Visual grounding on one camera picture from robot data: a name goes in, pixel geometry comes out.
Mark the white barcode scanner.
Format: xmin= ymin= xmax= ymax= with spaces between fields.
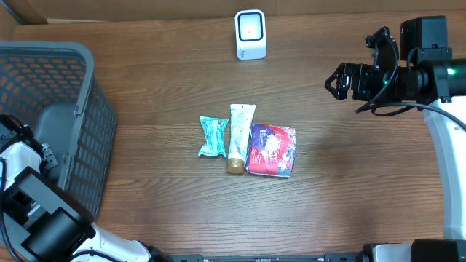
xmin=234 ymin=9 xmax=267 ymax=60

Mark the purple red pad package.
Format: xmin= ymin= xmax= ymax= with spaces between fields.
xmin=245 ymin=124 xmax=296 ymax=178

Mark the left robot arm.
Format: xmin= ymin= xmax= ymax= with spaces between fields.
xmin=1 ymin=115 xmax=171 ymax=262

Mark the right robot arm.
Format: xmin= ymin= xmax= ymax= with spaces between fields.
xmin=324 ymin=16 xmax=465 ymax=261

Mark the teal wet wipes pack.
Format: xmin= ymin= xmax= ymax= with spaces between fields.
xmin=198 ymin=116 xmax=229 ymax=157

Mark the white tube gold cap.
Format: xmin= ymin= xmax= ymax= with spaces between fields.
xmin=226 ymin=104 xmax=256 ymax=174

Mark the grey plastic basket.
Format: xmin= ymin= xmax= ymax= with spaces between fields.
xmin=1 ymin=40 xmax=117 ymax=217

